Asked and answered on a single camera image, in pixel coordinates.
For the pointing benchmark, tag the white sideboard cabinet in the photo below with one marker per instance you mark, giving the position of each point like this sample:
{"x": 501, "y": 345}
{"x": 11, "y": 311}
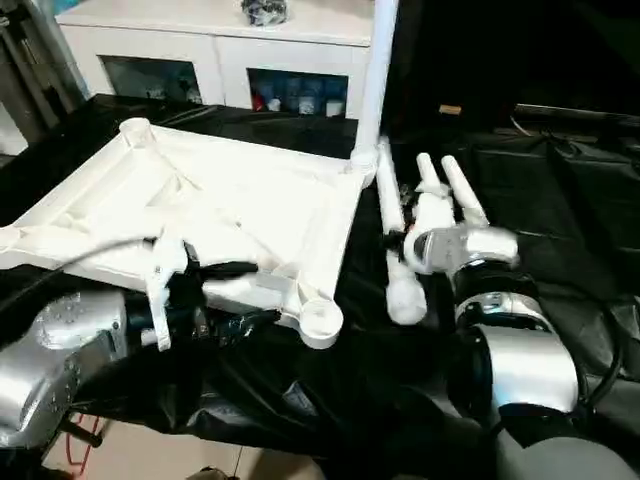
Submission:
{"x": 200, "y": 45}

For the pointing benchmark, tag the black metal folding frame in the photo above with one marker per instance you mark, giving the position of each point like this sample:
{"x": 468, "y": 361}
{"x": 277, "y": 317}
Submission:
{"x": 92, "y": 439}

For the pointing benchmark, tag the grey tripod stand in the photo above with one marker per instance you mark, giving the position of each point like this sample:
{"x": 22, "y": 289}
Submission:
{"x": 30, "y": 60}

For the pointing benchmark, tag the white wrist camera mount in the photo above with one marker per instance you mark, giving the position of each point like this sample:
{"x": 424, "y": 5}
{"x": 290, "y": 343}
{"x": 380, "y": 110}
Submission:
{"x": 430, "y": 210}
{"x": 162, "y": 300}

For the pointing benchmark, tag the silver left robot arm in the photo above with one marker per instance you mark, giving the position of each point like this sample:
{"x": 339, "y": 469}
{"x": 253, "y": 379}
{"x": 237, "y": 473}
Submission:
{"x": 65, "y": 340}

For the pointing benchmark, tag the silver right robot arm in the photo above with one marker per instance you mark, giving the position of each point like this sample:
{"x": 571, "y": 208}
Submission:
{"x": 520, "y": 360}

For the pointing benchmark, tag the long black bar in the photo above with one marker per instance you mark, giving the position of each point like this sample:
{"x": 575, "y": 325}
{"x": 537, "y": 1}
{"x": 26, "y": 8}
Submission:
{"x": 575, "y": 111}

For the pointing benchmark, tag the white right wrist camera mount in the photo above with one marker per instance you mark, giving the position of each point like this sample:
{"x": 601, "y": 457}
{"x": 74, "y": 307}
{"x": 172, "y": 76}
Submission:
{"x": 430, "y": 210}

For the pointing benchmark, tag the small yellow label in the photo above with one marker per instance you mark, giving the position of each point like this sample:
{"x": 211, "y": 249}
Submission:
{"x": 450, "y": 109}

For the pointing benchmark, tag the white plastic table leg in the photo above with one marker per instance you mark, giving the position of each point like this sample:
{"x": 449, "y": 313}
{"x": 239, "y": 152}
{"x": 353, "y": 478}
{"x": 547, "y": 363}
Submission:
{"x": 407, "y": 300}
{"x": 428, "y": 170}
{"x": 462, "y": 190}
{"x": 377, "y": 75}

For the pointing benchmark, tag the white plastic table top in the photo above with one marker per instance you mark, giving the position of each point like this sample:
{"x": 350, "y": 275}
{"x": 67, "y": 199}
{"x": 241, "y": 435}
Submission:
{"x": 250, "y": 200}

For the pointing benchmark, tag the small white jar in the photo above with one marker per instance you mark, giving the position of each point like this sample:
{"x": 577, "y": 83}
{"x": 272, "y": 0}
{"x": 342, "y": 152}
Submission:
{"x": 305, "y": 106}
{"x": 273, "y": 105}
{"x": 333, "y": 107}

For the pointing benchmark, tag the bag of black parts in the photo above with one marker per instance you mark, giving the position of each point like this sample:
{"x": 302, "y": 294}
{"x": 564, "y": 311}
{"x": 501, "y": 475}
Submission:
{"x": 265, "y": 11}

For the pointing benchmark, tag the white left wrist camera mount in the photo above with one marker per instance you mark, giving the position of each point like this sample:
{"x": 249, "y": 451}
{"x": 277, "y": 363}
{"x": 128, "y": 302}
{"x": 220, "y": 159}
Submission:
{"x": 162, "y": 300}

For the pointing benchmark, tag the red bottle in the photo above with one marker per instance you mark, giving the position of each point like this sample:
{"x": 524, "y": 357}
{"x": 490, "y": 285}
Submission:
{"x": 258, "y": 102}

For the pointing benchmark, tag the black glossy mat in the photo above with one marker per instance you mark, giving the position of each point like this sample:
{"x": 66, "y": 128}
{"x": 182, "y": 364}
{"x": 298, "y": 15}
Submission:
{"x": 350, "y": 390}

